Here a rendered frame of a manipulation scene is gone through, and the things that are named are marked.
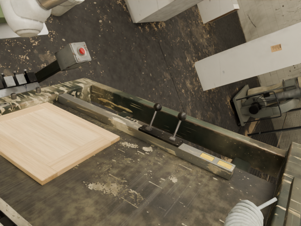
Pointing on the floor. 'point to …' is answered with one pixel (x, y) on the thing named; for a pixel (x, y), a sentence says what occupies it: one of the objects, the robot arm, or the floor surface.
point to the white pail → (64, 7)
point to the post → (47, 71)
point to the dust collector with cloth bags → (267, 100)
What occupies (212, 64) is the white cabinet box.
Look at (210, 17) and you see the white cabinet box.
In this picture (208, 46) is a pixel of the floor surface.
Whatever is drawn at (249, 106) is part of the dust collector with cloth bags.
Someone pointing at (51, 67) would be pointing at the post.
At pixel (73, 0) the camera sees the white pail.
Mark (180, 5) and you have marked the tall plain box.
